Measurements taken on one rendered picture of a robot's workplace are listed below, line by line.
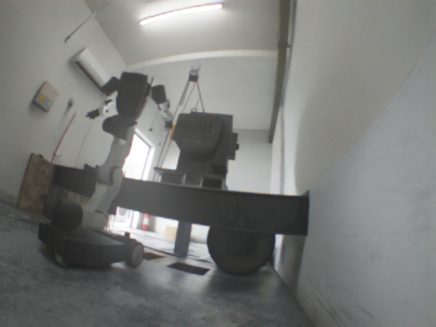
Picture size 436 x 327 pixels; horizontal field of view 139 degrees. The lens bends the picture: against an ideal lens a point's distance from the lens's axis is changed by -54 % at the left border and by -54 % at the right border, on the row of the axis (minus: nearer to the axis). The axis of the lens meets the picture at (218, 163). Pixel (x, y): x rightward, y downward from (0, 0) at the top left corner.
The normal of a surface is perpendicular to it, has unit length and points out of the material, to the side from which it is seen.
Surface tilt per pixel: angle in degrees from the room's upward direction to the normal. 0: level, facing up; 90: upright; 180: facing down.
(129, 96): 117
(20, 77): 90
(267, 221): 90
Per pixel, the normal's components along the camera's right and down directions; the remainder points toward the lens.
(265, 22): -0.15, 0.93
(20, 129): 0.97, 0.07
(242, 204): -0.18, -0.36
